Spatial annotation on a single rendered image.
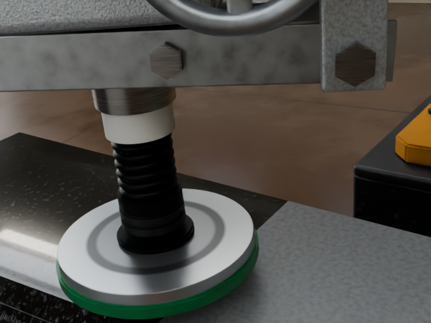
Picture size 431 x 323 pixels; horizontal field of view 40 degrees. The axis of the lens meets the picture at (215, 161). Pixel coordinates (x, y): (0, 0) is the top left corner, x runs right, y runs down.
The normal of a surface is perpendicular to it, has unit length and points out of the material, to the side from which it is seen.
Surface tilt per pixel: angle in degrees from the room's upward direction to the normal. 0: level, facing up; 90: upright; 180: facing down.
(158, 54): 90
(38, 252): 0
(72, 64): 90
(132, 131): 90
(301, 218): 0
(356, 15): 90
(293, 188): 0
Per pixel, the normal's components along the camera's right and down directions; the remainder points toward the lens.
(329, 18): -0.11, 0.42
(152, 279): -0.09, -0.91
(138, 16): -0.07, 0.74
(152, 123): 0.55, 0.30
